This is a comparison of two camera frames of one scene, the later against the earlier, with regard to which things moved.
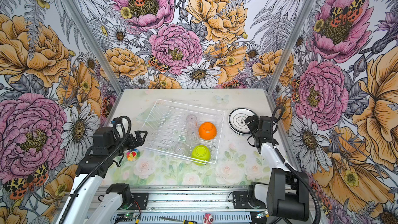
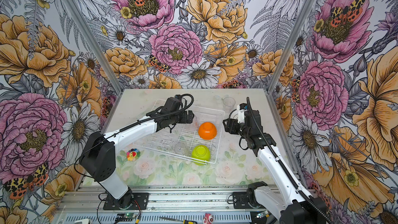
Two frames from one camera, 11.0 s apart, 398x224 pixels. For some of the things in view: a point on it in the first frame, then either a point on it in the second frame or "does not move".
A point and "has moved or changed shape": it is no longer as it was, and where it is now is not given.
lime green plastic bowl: [201, 152] does not move
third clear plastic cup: [180, 148] does not move
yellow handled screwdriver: [184, 221] does not move
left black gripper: [140, 141] to [190, 117]
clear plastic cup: [192, 121] has moved or changed shape
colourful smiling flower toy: [133, 154] does not move
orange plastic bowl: [208, 131] does not move
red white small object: [208, 219] does not move
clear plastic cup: [193, 135] to [195, 122]
